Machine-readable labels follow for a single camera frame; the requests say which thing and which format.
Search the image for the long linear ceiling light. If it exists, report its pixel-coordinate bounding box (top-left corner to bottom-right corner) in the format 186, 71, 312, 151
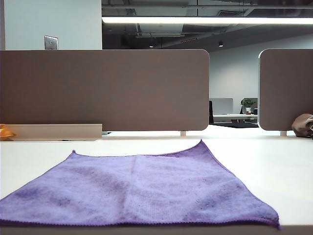
101, 16, 313, 25

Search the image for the small potted green plant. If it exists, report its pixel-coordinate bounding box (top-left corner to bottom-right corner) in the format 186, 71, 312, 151
242, 98, 256, 115

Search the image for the narrow brown desk divider panel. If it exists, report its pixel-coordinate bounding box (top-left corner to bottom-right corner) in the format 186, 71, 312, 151
258, 48, 313, 131

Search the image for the crumpled brown bag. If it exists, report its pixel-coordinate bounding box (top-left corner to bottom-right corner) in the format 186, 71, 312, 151
291, 113, 313, 138

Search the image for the grey background desk divider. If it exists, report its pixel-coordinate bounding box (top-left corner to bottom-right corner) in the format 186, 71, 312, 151
209, 98, 234, 115

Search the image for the orange round object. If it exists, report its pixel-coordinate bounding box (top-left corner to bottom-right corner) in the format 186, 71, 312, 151
0, 124, 17, 141

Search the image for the wide brown desk divider panel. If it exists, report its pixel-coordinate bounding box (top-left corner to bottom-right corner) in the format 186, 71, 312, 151
0, 48, 210, 132

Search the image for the metal wall switch plate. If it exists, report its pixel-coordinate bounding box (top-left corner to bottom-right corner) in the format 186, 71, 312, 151
44, 35, 59, 50

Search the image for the grey ceiling ventilation duct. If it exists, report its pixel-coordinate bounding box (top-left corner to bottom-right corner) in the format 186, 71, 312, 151
135, 23, 185, 38

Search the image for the beige cardboard box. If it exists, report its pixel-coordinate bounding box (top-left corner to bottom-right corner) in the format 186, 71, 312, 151
4, 123, 103, 142

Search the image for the white background desk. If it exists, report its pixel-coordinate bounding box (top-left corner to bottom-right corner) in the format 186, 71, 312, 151
213, 113, 259, 123

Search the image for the purple microfiber cloth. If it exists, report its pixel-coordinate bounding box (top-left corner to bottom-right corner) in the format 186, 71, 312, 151
0, 139, 281, 231

